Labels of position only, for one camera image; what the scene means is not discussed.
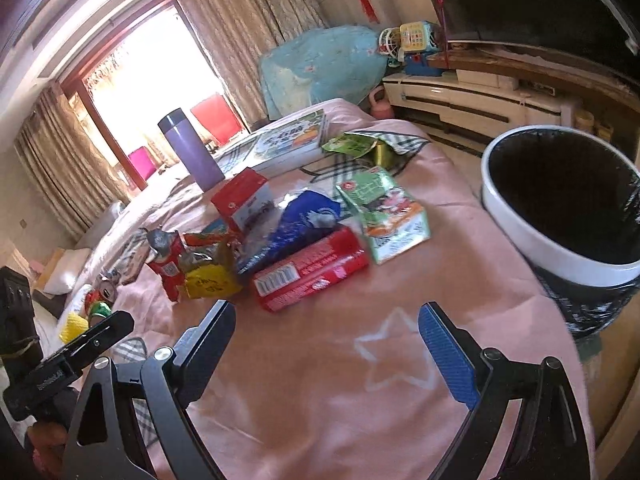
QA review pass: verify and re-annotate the red candy tube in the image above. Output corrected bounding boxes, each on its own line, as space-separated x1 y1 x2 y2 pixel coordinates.
252 226 369 312

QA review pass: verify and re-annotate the white rimmed black trash bin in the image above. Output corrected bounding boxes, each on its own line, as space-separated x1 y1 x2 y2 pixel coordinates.
480 125 639 339

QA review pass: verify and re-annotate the person's left hand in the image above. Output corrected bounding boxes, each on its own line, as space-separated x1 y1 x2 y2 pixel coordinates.
27 422 67 479

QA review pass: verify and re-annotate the red yellow snack wrapper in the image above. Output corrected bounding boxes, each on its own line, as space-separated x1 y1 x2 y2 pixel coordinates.
146 229 243 302

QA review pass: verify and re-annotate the red white small box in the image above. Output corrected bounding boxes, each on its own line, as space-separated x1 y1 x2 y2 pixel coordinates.
210 168 273 234

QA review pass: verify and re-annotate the beige left curtain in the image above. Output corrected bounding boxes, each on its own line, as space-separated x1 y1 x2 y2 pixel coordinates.
14 81 129 240

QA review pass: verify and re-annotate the beige curtain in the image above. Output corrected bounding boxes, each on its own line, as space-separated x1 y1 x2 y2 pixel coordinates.
14 81 129 240
177 0 326 125

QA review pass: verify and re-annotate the magenta chair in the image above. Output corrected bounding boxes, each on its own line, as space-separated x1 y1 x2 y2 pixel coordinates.
128 146 157 181

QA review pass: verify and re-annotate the pink table cloth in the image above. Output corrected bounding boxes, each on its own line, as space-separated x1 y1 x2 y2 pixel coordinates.
74 97 599 480

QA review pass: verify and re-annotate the green white drink carton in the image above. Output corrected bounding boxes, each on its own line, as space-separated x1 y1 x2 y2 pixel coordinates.
336 166 431 264

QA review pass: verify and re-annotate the blue snack bag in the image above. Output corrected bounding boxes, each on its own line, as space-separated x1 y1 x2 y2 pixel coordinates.
235 190 342 281

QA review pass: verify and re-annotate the purple thermos bottle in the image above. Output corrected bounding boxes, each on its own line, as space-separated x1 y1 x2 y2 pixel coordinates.
157 107 224 192

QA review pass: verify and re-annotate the red chair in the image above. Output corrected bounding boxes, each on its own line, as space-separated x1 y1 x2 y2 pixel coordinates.
191 93 243 146

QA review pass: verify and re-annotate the white tv cabinet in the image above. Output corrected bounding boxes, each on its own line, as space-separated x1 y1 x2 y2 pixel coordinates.
383 70 612 141

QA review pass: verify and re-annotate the green snack wrapper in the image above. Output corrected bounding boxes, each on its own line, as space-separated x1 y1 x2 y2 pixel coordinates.
322 133 400 169

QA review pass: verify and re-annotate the pink kettlebell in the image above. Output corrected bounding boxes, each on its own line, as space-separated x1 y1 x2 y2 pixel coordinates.
368 86 395 120

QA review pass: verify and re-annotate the light blue cloth cover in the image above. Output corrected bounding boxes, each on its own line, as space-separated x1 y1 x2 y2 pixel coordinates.
259 25 387 120

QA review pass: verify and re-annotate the beige right curtain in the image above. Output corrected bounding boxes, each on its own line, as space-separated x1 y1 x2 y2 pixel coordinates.
177 0 326 125

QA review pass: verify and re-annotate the colourful toy phone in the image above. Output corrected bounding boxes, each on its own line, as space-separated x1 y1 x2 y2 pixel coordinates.
399 21 439 53

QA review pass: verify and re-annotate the black curved television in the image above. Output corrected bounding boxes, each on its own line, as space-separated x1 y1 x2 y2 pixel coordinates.
432 0 639 81

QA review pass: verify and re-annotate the pink hula hoop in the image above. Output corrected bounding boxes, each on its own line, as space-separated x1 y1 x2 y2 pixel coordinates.
436 0 450 70

